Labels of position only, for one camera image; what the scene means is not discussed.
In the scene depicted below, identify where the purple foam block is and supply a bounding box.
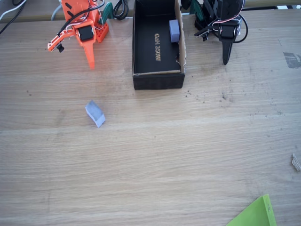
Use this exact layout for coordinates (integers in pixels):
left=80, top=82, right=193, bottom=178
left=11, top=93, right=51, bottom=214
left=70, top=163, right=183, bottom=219
left=169, top=19, right=181, bottom=43
left=85, top=100, right=106, bottom=129

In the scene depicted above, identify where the black cardboard box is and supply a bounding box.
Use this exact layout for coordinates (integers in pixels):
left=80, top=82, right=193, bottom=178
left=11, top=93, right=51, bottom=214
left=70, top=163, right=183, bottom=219
left=132, top=0, right=186, bottom=90

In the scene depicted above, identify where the green table clamp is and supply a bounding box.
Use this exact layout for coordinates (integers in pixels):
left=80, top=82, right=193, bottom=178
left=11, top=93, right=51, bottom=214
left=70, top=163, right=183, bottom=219
left=100, top=2, right=114, bottom=25
left=190, top=0, right=206, bottom=21

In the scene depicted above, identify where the green paper sheet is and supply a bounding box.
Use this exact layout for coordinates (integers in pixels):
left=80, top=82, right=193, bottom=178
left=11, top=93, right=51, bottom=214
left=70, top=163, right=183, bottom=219
left=225, top=194, right=277, bottom=226

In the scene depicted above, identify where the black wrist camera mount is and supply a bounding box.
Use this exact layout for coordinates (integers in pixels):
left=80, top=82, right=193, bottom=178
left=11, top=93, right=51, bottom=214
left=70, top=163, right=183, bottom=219
left=194, top=25, right=221, bottom=42

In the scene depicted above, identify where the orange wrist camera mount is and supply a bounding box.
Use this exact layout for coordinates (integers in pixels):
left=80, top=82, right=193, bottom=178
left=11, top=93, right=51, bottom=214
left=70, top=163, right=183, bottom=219
left=48, top=32, right=76, bottom=53

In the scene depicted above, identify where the coiled black cable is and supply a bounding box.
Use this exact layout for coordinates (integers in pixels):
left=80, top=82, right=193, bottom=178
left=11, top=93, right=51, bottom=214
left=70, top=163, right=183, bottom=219
left=113, top=0, right=129, bottom=21

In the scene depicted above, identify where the grey cable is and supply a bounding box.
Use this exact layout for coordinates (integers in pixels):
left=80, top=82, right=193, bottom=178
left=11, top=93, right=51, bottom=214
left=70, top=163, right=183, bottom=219
left=51, top=3, right=63, bottom=21

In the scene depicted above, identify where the thin black cable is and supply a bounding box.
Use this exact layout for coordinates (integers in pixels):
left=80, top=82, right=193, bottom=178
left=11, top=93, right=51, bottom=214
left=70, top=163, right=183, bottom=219
left=0, top=0, right=27, bottom=35

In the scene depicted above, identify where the white cable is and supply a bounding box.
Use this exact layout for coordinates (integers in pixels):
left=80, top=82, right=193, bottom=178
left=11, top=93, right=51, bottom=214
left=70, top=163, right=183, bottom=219
left=0, top=0, right=28, bottom=21

